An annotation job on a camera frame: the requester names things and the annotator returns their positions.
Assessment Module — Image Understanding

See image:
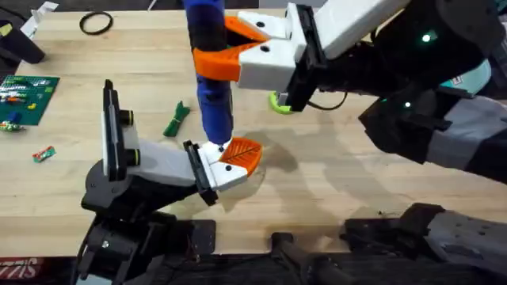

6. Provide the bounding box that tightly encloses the blue electric screwdriver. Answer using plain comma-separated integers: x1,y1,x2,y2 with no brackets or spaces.
182,0,234,146

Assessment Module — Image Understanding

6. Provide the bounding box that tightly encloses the green toy vegetable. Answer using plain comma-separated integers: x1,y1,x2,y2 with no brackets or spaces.
162,101,192,139

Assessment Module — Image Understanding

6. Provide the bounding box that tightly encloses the green disc with holes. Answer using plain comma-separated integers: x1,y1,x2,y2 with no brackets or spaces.
269,89,296,116

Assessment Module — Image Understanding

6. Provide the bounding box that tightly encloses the black upright wrist plate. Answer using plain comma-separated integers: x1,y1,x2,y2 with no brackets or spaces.
101,78,120,182

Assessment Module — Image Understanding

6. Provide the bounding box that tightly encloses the small red green toy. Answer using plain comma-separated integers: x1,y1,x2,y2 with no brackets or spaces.
32,145,57,164

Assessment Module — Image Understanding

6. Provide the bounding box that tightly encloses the teal tub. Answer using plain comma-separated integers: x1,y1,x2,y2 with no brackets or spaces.
439,59,493,96

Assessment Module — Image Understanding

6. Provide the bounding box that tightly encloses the green board with blocks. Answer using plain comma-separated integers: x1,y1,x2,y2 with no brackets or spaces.
0,74,61,132

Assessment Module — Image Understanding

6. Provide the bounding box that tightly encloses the red printed sticker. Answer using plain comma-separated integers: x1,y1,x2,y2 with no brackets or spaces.
0,256,44,280

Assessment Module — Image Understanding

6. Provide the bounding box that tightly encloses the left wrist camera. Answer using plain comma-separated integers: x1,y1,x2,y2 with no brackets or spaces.
118,108,142,168

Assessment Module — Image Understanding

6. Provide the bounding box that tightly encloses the black cable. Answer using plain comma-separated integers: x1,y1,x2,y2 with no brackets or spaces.
307,90,349,112

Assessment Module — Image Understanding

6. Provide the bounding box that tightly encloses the black rail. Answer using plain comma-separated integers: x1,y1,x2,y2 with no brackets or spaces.
74,219,507,285

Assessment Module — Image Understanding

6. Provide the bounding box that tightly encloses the black rubber ring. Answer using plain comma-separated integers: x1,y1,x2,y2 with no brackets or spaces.
78,10,115,36

